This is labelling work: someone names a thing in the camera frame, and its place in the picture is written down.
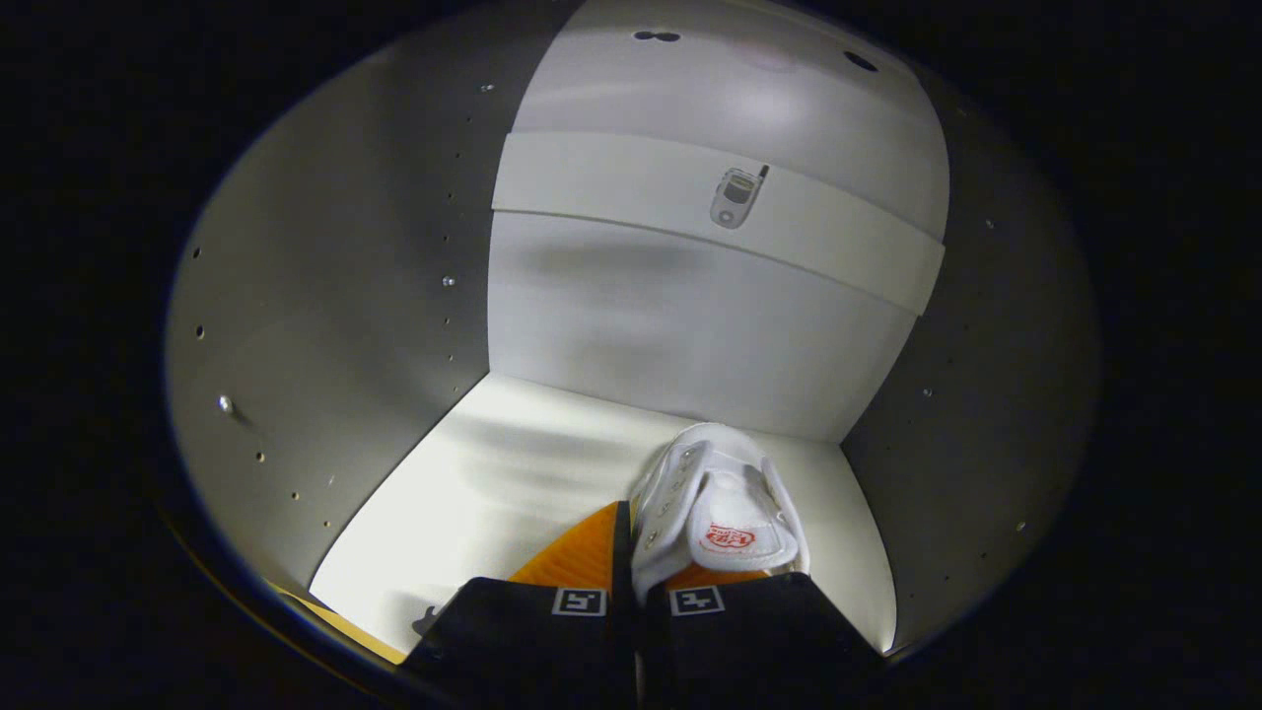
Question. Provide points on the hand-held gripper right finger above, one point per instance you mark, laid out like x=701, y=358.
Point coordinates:
x=749, y=641

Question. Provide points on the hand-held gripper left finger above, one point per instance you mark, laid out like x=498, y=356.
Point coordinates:
x=532, y=641

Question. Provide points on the white shoe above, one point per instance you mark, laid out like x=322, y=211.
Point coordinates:
x=725, y=493

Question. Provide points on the dark grey shoe cabinet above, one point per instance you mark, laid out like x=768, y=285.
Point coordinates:
x=670, y=316

